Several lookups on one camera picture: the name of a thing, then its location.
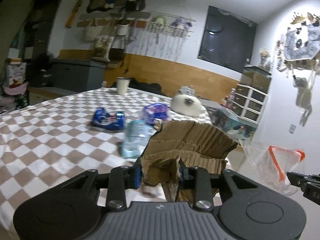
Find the clear zip bag orange seal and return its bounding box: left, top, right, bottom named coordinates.
left=240, top=140, right=305, bottom=196

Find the torn brown paper bag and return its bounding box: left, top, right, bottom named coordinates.
left=140, top=121, right=238, bottom=203

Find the teal plastic water bottle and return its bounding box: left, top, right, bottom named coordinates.
left=120, top=120, right=157, bottom=159

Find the crushed blue Pepsi can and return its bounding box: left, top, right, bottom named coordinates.
left=91, top=108, right=125, bottom=131

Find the purple floral snack bag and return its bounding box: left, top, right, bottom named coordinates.
left=142, top=102, right=170, bottom=125

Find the colourful teal toy box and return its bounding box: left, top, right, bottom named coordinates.
left=206, top=106, right=258, bottom=140

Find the white drawer unit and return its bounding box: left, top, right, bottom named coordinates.
left=231, top=84, right=268, bottom=124

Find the white tumbler cup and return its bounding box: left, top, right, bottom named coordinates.
left=117, top=77, right=130, bottom=95

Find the glass terrarium tank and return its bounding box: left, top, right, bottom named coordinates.
left=240, top=66, right=271, bottom=93

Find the grey storage box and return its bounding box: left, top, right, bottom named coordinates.
left=50, top=59, right=106, bottom=92

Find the dark window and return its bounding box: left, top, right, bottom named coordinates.
left=198, top=6, right=257, bottom=73

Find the red white snack bag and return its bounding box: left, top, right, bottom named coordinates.
left=6, top=59, right=27, bottom=88

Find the white wall tapestry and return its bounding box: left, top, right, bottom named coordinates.
left=276, top=12, right=319, bottom=68

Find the white macrame wall hanging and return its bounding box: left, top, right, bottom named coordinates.
left=125, top=12, right=196, bottom=62

